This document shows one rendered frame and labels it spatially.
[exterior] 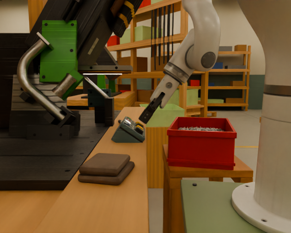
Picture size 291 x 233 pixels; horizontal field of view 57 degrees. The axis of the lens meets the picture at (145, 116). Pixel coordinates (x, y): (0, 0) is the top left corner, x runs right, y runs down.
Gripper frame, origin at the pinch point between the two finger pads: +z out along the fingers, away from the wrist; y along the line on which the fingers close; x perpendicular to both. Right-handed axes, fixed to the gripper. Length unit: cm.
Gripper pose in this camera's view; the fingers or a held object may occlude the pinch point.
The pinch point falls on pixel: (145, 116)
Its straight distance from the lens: 88.2
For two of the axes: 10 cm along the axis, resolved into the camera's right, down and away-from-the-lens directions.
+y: 0.0, -1.4, 9.9
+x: -8.2, -5.7, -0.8
